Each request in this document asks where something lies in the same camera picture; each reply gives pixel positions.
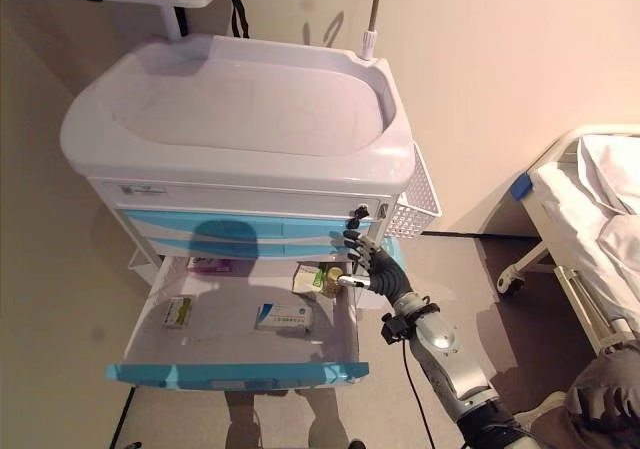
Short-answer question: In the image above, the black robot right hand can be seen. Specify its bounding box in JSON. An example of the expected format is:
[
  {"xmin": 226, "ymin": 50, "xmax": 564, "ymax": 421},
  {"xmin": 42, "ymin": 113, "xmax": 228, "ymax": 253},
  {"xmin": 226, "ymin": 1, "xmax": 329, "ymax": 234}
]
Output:
[{"xmin": 329, "ymin": 228, "xmax": 414, "ymax": 301}]

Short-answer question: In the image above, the blue-fronted cart drawer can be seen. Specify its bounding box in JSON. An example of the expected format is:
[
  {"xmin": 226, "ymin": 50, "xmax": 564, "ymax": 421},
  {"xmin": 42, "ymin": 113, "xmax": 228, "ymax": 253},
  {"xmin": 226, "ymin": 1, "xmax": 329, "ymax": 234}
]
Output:
[{"xmin": 103, "ymin": 253, "xmax": 371, "ymax": 393}]

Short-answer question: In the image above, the white medicine box green edge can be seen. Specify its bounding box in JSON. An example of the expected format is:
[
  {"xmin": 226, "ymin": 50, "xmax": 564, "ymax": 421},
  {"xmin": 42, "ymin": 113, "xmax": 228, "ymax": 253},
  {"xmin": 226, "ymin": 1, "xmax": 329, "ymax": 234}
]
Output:
[{"xmin": 292, "ymin": 263, "xmax": 324, "ymax": 293}]

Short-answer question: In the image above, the blue and white medicine box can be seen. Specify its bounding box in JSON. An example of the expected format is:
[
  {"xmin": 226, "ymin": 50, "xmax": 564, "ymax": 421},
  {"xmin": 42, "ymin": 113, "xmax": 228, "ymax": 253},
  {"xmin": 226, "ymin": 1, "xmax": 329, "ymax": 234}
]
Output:
[{"xmin": 253, "ymin": 302, "xmax": 313, "ymax": 333}]

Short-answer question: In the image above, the pink medicine box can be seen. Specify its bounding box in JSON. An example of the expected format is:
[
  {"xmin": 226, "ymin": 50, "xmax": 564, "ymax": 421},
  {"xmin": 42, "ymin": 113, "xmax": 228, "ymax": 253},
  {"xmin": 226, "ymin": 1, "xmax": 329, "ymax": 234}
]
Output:
[{"xmin": 188, "ymin": 256, "xmax": 233, "ymax": 275}]

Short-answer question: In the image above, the green and white medicine box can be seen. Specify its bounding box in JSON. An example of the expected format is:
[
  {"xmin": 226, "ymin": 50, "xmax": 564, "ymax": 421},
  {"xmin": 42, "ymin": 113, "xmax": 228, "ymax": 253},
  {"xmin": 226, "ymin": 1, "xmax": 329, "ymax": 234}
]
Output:
[{"xmin": 160, "ymin": 296, "xmax": 194, "ymax": 331}]

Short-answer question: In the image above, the light blue lidded waste bin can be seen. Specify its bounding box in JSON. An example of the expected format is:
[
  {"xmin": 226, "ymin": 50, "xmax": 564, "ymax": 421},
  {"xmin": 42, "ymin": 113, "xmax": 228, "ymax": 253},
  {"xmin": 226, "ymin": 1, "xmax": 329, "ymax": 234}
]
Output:
[{"xmin": 357, "ymin": 236, "xmax": 409, "ymax": 311}]

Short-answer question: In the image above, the yellow pill bottle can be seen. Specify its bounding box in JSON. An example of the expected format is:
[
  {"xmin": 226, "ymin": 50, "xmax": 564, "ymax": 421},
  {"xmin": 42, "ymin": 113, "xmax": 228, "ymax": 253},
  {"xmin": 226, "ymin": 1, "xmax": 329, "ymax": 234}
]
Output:
[{"xmin": 322, "ymin": 266, "xmax": 349, "ymax": 298}]

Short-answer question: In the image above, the black key bunch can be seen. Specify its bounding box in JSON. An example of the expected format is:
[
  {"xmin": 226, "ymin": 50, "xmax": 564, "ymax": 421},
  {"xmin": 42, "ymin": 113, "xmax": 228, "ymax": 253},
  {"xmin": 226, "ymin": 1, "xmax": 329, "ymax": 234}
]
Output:
[{"xmin": 344, "ymin": 204, "xmax": 372, "ymax": 231}]

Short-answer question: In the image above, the white lattice side basket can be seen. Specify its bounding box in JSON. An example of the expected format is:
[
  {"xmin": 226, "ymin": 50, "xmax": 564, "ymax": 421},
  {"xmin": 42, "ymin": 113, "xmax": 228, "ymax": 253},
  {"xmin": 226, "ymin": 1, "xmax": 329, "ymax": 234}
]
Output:
[{"xmin": 384, "ymin": 141, "xmax": 444, "ymax": 243}]

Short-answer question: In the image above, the blue bed corner bumper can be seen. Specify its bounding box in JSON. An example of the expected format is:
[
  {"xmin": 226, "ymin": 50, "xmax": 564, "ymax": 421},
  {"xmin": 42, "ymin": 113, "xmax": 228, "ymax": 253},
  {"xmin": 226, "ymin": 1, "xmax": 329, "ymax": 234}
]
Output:
[{"xmin": 510, "ymin": 171, "xmax": 534, "ymax": 201}]

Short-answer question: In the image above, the white bed sheet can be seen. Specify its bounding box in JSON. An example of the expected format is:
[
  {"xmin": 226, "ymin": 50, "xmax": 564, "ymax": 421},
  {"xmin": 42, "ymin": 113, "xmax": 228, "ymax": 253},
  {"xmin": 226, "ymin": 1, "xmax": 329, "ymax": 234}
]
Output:
[{"xmin": 532, "ymin": 135, "xmax": 640, "ymax": 331}]

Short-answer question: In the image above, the metal IV pole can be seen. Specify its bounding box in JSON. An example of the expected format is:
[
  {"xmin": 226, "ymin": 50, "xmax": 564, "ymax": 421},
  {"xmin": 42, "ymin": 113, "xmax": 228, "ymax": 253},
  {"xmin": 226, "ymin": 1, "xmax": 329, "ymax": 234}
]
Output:
[{"xmin": 360, "ymin": 0, "xmax": 387, "ymax": 63}]

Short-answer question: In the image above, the white and blue medical cart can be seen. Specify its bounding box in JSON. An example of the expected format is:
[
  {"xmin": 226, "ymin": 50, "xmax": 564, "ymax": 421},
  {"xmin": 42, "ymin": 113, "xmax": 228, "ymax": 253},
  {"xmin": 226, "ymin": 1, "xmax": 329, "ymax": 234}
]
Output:
[{"xmin": 59, "ymin": 32, "xmax": 417, "ymax": 393}]

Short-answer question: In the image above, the person in grey-brown clothes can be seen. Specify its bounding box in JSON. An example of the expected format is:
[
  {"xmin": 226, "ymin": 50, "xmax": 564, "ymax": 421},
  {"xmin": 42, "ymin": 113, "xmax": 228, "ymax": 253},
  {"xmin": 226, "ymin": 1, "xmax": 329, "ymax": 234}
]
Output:
[{"xmin": 519, "ymin": 338, "xmax": 640, "ymax": 449}]

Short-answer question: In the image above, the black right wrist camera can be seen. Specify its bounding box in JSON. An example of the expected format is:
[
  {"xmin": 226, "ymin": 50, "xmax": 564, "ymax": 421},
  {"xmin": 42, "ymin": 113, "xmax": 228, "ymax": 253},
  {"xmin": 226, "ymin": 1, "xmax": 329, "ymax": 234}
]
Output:
[{"xmin": 381, "ymin": 311, "xmax": 417, "ymax": 346}]

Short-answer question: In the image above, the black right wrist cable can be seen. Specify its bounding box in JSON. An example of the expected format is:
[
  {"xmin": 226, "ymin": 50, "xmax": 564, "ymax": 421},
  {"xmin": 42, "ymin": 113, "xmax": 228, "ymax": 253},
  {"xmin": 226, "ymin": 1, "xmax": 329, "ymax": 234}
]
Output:
[{"xmin": 398, "ymin": 341, "xmax": 442, "ymax": 449}]

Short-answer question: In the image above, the white hospital bed frame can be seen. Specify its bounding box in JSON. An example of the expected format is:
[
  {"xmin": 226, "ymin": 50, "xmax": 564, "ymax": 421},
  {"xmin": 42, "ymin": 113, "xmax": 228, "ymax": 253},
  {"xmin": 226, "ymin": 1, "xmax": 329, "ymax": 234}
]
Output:
[{"xmin": 482, "ymin": 124, "xmax": 640, "ymax": 351}]

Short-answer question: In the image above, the black strap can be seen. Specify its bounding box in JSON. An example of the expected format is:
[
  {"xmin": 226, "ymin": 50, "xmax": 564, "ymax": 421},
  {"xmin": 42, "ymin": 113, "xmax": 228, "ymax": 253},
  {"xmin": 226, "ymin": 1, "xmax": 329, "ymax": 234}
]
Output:
[{"xmin": 79, "ymin": 0, "xmax": 251, "ymax": 41}]

